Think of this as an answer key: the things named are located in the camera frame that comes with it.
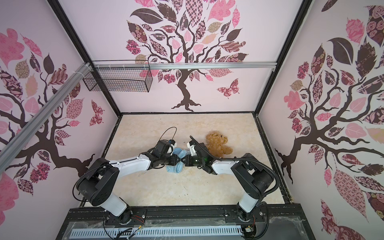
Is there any light blue bear hoodie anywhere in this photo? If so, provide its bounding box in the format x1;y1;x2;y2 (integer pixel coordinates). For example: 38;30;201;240
166;148;190;174

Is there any black wire basket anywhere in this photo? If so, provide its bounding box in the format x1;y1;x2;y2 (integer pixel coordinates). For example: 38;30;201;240
83;60;154;93

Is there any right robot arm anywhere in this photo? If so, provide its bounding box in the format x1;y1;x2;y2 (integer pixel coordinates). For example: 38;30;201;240
181;152;280;222

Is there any aluminium rail left wall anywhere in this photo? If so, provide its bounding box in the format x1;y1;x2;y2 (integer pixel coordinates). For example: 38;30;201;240
1;63;92;173

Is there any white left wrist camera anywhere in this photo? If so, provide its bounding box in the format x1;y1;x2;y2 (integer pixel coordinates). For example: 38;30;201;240
167;140;177;155

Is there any thin black cable left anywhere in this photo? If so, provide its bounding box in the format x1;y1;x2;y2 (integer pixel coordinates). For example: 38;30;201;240
157;126;178;145

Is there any aluminium rail back wall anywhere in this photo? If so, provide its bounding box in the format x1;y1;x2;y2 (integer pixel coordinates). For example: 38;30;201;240
94;62;277;70

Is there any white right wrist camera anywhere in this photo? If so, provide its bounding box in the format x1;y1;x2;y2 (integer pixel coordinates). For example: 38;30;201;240
187;141;197;157

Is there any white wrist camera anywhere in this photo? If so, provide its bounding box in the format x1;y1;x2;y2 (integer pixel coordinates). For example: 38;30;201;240
187;141;197;157
167;140;177;155

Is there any white slotted cable duct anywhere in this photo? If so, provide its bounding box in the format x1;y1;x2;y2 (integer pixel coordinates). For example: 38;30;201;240
67;226;243;240

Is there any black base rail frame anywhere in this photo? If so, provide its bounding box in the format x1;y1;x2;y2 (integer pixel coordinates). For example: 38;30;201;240
57;204;315;240

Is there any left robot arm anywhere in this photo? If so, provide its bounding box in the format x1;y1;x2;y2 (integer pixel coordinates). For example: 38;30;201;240
75;140;179;225

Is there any brown teddy bear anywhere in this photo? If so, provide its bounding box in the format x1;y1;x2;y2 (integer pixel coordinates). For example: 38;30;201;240
206;131;233;158

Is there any aluminium rail wall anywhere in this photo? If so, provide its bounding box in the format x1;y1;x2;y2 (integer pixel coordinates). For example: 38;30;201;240
94;62;277;70
1;63;92;173

